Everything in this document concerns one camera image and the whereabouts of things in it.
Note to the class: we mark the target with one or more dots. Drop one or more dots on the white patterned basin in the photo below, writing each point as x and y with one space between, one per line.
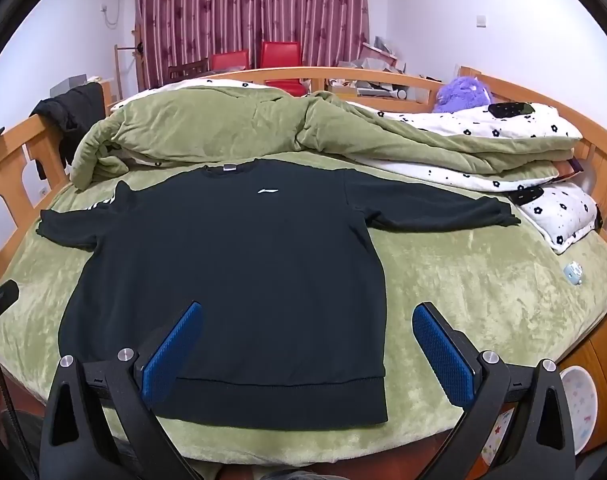
578 405

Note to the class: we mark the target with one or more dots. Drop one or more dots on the wooden bed frame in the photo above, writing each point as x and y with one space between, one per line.
18 150

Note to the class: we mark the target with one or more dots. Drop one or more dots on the black sweatshirt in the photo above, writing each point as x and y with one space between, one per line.
233 270

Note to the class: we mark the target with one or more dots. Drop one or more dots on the purple plush toy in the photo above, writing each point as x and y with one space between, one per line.
458 94

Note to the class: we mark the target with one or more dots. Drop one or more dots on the black jacket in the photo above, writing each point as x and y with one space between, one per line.
73 110

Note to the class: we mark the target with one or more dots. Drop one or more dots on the green quilt with floral lining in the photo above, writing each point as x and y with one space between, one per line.
233 120

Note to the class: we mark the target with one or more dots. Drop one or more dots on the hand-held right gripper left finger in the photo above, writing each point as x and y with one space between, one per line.
173 350

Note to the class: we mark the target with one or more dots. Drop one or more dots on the pile of boxes and clutter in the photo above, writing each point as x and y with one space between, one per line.
378 60

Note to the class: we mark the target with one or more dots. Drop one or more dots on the white floral pillow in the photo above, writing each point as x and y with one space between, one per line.
558 220

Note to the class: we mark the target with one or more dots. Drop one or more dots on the star-print cloth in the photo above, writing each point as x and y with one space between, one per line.
498 435

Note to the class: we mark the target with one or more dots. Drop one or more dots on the red chair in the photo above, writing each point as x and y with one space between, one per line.
281 55
231 60

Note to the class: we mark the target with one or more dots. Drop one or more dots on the green plush bed sheet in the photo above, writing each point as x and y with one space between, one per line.
483 280

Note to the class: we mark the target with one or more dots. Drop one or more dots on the maroon striped curtain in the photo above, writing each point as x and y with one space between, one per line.
208 10

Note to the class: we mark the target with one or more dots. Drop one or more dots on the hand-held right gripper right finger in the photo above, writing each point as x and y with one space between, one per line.
441 355

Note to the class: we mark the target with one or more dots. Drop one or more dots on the dark wooden chair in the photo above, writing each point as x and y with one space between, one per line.
188 67

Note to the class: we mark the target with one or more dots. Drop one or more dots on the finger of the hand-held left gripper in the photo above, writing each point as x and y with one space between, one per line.
3 295

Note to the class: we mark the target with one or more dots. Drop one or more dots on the wooden coat rack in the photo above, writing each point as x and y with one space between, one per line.
117 70

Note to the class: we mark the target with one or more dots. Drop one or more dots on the grey box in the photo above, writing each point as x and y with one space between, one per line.
68 84

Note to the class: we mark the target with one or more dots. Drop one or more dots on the small light blue toy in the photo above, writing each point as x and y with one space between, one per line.
573 272

